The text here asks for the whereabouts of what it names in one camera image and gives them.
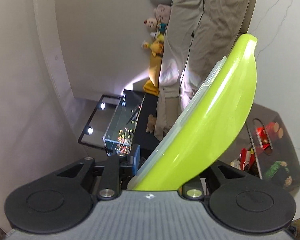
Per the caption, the white red foam rocket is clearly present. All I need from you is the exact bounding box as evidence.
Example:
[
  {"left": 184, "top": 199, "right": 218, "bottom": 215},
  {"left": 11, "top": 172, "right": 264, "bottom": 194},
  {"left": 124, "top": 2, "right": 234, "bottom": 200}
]
[{"left": 230, "top": 147, "right": 256, "bottom": 172}]

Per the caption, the lime green bin lid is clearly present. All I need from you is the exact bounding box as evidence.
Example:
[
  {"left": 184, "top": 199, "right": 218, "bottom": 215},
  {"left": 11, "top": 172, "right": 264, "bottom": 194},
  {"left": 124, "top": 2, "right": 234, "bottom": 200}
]
[{"left": 128, "top": 34, "right": 257, "bottom": 191}]

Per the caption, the smoky transparent storage bin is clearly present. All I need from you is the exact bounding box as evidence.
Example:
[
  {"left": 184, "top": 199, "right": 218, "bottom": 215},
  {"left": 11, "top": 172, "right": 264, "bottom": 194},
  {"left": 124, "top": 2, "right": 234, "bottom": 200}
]
[{"left": 219, "top": 103, "right": 300, "bottom": 191}]

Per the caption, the red figurine doll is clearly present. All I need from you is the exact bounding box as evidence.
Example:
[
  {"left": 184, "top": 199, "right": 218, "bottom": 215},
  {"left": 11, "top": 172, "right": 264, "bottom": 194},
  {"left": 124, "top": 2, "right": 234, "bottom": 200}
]
[{"left": 256, "top": 122, "right": 284, "bottom": 155}]

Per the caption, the glass fish tank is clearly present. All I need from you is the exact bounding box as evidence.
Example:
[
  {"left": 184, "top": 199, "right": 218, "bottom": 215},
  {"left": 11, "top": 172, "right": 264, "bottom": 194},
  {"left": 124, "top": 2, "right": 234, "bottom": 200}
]
[{"left": 103, "top": 90, "right": 145, "bottom": 156}]

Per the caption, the black cabinet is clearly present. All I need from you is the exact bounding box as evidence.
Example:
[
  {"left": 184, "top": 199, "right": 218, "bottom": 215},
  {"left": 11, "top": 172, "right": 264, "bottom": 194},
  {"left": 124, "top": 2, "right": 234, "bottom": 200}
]
[{"left": 123, "top": 89, "right": 159, "bottom": 158}]

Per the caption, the brown teddy bear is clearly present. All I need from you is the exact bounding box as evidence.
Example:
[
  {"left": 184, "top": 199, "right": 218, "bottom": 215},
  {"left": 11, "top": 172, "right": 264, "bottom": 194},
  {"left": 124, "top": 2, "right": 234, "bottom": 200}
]
[{"left": 146, "top": 114, "right": 157, "bottom": 133}]

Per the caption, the yellow pillow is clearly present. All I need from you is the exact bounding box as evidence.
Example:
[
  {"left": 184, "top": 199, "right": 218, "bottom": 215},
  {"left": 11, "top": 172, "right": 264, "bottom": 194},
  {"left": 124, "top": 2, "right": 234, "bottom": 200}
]
[{"left": 143, "top": 54, "right": 162, "bottom": 96}]

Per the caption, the yellow duck plush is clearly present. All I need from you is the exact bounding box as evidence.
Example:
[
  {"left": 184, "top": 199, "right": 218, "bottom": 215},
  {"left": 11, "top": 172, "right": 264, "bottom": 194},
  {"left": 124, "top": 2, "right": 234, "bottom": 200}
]
[{"left": 142, "top": 33, "right": 164, "bottom": 57}]

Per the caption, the pink plush toy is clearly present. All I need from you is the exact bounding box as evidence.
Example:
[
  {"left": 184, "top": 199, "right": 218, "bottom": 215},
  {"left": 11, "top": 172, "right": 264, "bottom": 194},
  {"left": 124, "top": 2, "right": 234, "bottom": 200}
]
[{"left": 154, "top": 4, "right": 171, "bottom": 24}]

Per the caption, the beige covered sofa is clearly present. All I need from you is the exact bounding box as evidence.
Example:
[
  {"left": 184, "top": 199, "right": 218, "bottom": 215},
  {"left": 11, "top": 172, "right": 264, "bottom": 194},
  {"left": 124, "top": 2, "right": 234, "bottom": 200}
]
[{"left": 154, "top": 0, "right": 256, "bottom": 140}]

